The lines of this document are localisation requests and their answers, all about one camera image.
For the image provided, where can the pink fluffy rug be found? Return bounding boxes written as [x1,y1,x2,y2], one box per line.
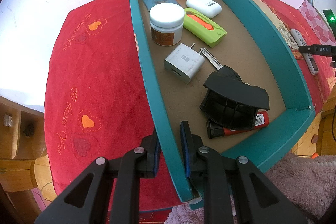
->
[163,152,336,224]

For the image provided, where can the white plastic jar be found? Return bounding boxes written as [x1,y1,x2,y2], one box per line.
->
[149,3,185,47]

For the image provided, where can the black key with rings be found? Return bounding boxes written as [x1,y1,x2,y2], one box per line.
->
[199,47,251,90]

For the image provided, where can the teal cardboard tray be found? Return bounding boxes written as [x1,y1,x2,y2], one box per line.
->
[130,0,315,207]

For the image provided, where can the white USB charger plug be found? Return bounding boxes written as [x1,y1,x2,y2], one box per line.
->
[163,43,205,84]

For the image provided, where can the white remote control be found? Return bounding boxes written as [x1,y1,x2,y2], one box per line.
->
[289,28,320,76]

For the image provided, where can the green orange utility knife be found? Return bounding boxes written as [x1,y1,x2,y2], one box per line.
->
[183,8,227,48]

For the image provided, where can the black plastic holder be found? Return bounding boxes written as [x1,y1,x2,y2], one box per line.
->
[200,86,270,128]

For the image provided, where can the red floral blanket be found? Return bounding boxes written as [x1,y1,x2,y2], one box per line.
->
[44,0,336,224]

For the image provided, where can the white earbuds case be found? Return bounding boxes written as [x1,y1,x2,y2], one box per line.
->
[186,0,222,19]

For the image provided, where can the wooden shelf cabinet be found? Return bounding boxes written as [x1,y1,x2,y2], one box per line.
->
[1,97,56,201]

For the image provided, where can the pink patterned box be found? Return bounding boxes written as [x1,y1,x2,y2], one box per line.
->
[298,0,335,46]

